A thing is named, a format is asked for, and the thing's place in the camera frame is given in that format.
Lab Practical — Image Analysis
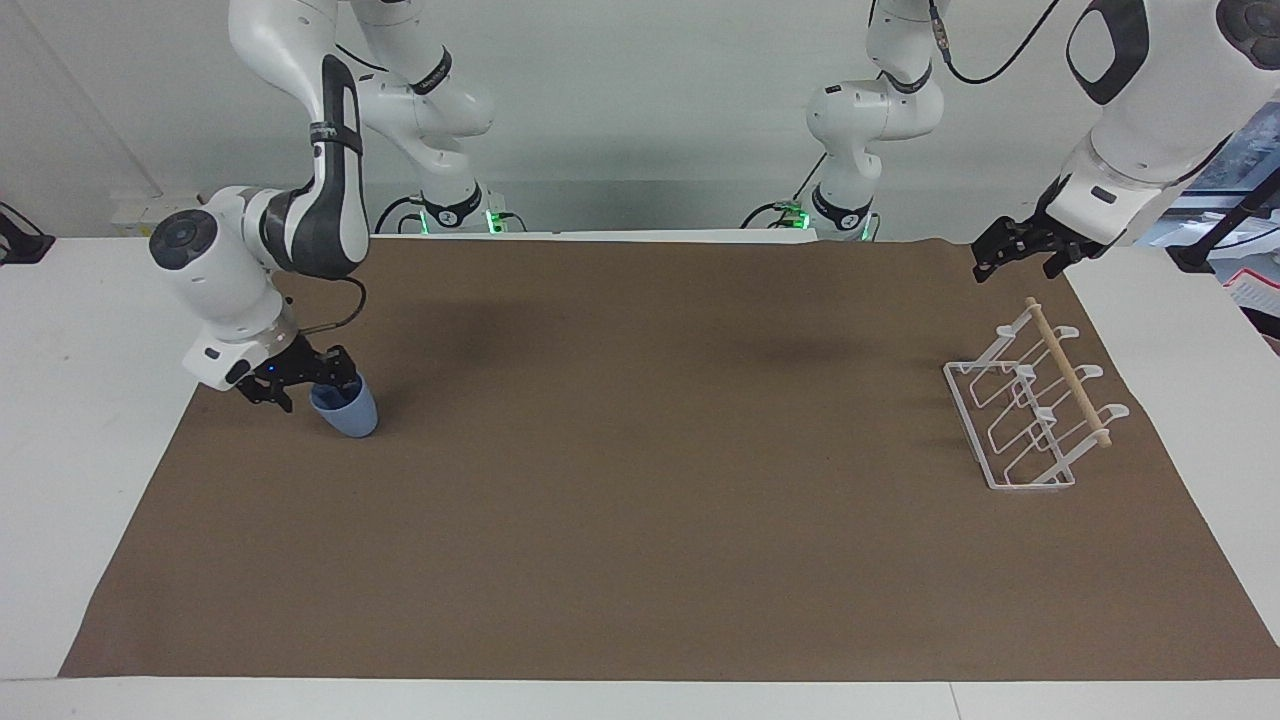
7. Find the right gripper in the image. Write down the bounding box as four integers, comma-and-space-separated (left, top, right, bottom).
236, 337, 361, 415

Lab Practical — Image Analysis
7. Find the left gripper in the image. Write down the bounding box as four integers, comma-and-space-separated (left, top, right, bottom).
971, 176, 1101, 284

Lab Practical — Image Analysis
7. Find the blue cup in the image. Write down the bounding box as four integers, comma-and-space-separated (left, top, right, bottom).
308, 374, 380, 439

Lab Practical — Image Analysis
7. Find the black stand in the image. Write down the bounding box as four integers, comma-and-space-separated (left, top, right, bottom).
1174, 178, 1280, 273
0, 200, 57, 267

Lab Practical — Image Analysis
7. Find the black cable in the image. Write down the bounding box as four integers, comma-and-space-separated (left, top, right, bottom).
374, 194, 429, 237
740, 150, 831, 231
926, 0, 1063, 87
296, 277, 368, 337

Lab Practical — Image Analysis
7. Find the white wire cup holder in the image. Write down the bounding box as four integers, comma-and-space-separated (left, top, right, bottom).
942, 295, 1132, 494

